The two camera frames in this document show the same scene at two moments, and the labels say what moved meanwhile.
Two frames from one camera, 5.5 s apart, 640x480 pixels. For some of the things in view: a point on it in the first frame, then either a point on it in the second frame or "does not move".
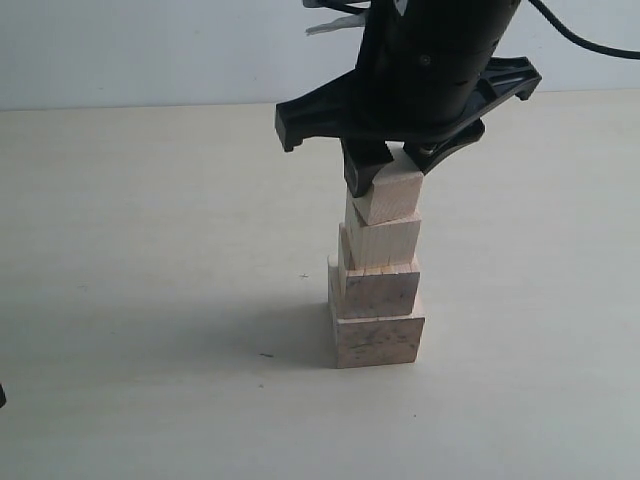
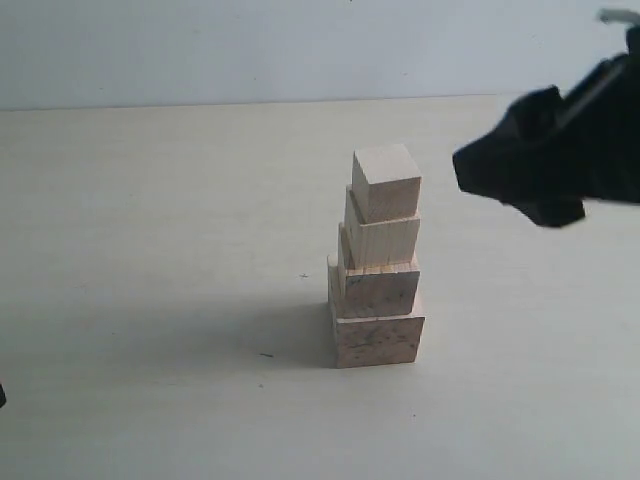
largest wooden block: x=368 y=341 does not move
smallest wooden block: x=396 y=195 does not move
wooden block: x=380 y=244 does not move
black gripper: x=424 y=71 to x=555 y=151
